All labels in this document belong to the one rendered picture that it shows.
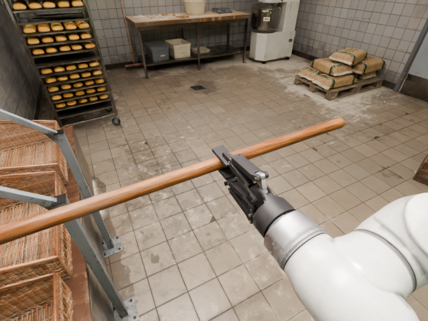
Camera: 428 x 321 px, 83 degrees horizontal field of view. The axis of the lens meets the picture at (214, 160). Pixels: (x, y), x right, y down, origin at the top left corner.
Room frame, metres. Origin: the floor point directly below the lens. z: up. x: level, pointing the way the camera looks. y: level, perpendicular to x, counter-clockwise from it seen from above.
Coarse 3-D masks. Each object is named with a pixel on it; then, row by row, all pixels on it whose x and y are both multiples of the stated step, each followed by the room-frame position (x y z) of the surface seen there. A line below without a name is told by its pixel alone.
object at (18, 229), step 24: (336, 120) 0.61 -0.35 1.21; (264, 144) 0.49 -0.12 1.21; (288, 144) 0.51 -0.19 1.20; (192, 168) 0.40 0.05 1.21; (216, 168) 0.42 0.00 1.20; (120, 192) 0.33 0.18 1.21; (144, 192) 0.34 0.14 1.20; (48, 216) 0.27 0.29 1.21; (72, 216) 0.28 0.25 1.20; (0, 240) 0.23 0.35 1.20
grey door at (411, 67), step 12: (420, 36) 3.82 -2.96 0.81; (420, 48) 3.77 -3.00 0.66; (408, 60) 3.83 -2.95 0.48; (420, 60) 3.71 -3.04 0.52; (408, 72) 3.78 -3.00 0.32; (420, 72) 3.64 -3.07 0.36; (396, 84) 3.84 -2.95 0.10; (408, 84) 3.70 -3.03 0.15; (420, 84) 3.57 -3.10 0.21; (420, 96) 3.50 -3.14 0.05
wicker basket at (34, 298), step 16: (0, 288) 0.35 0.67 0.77; (16, 288) 0.36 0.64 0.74; (32, 288) 0.38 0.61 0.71; (48, 288) 0.39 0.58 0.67; (64, 288) 0.41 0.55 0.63; (0, 304) 0.33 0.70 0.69; (16, 304) 0.34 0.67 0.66; (32, 304) 0.36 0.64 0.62; (48, 304) 0.37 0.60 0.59; (64, 304) 0.35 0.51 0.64; (0, 320) 0.31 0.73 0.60; (16, 320) 0.32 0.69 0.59; (32, 320) 0.32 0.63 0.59; (48, 320) 0.32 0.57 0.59; (64, 320) 0.30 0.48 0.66
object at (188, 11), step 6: (186, 0) 5.49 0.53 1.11; (192, 0) 5.57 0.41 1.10; (198, 0) 5.57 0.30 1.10; (204, 0) 5.47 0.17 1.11; (186, 6) 5.25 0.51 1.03; (192, 6) 5.18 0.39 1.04; (198, 6) 5.19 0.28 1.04; (204, 6) 5.32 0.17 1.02; (186, 12) 5.30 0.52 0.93; (192, 12) 5.20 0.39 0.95; (198, 12) 5.21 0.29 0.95
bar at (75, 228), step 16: (0, 112) 0.90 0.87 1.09; (32, 128) 0.93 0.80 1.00; (48, 128) 0.97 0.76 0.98; (64, 144) 0.96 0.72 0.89; (80, 176) 0.96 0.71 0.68; (0, 192) 0.49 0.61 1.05; (16, 192) 0.51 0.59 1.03; (48, 208) 0.53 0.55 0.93; (64, 224) 0.52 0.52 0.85; (80, 224) 0.56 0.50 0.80; (80, 240) 0.53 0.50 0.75; (112, 240) 1.00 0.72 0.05; (96, 256) 0.55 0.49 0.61; (96, 272) 0.53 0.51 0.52; (112, 288) 0.54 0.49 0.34; (128, 304) 0.60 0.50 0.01; (128, 320) 0.51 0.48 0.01
